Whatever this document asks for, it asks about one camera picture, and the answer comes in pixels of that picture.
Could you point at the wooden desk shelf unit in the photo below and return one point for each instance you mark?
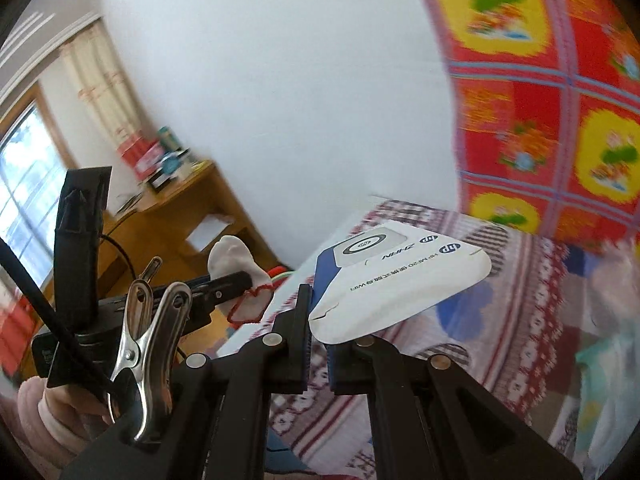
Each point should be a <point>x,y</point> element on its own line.
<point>159,223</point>

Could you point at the window with wooden frame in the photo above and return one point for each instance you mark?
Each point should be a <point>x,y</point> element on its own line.
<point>34,161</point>

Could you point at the white paper on shelf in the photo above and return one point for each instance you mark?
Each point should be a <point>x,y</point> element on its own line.
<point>207,231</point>

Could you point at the red trash bin green rim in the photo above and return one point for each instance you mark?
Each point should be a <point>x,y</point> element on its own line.
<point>279,273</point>

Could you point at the patterned bed sheet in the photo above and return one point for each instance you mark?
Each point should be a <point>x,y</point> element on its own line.
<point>523,333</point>

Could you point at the left hand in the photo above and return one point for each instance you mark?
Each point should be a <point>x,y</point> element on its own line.
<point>70,404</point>

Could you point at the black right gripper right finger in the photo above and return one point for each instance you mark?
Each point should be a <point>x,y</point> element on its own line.
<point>374,368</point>

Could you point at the black strap mount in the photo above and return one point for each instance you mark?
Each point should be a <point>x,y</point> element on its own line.
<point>78,226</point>

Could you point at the white sock red trim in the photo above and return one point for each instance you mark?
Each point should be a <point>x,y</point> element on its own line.
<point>251,287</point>

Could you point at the metal spring clamp right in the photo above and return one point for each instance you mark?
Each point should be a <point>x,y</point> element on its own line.
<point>147,347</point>

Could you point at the cream floral curtain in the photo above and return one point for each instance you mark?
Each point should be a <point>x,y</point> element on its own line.
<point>102,86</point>

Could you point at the pink box on desk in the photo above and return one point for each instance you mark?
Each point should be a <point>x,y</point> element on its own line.
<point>140,154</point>

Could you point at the blue white cardboard box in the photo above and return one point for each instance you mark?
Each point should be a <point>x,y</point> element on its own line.
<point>383,276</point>

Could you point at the teal box on desk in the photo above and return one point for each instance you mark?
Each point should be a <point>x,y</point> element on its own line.
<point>168,140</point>

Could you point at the blue alarm clock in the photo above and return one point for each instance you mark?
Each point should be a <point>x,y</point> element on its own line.
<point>170,163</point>

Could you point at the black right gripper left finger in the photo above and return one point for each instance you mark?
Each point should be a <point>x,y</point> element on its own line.
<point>276,363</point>

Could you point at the red floral blanket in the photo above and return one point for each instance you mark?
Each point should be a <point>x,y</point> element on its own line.
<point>546,115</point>

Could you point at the teal tissue pack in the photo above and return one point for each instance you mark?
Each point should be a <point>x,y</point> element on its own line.
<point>609,399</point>

